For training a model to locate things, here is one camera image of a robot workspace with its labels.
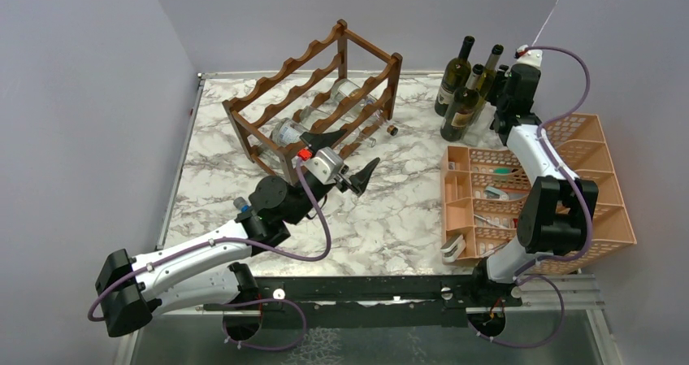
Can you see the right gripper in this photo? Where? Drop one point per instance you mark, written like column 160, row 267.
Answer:
column 502, row 75

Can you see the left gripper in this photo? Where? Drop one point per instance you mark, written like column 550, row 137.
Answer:
column 359, row 180

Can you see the clear bottle with neck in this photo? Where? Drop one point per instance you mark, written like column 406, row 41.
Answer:
column 356, row 139

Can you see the green wine bottle silver cap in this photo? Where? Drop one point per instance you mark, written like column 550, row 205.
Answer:
column 489, row 72

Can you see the green wine bottle white label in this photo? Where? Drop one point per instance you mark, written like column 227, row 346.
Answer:
column 465, row 101

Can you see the green wine bottle black cap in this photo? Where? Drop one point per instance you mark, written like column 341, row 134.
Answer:
column 455, row 76

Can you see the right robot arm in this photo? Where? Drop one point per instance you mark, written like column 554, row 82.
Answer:
column 555, row 223

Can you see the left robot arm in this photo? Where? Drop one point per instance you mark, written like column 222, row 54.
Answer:
column 132, row 289

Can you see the clear bottle lower rack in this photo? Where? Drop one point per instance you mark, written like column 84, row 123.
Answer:
column 287, row 132

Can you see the cork bottle end right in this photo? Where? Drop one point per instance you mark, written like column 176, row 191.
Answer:
column 392, row 130

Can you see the clear bottle blue label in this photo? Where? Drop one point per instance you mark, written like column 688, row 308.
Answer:
column 345, row 88

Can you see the brown wooden wine rack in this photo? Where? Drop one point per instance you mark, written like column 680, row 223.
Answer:
column 310, row 103

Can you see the teal item in tray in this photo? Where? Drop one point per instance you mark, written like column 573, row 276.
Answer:
column 504, row 170

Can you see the orange plastic file organizer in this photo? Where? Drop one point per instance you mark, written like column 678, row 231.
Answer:
column 579, row 143

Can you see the orange plastic compartment tray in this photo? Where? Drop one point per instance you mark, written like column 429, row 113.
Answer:
column 486, row 224

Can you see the grey stapler in tray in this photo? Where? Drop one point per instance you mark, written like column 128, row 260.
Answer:
column 494, row 193

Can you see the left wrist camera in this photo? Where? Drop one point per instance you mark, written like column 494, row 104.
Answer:
column 325, row 164

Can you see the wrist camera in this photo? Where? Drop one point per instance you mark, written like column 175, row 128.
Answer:
column 533, row 58
column 325, row 164

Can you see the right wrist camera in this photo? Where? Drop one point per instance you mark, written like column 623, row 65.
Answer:
column 533, row 58

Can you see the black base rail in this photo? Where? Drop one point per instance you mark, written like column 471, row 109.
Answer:
column 364, row 302

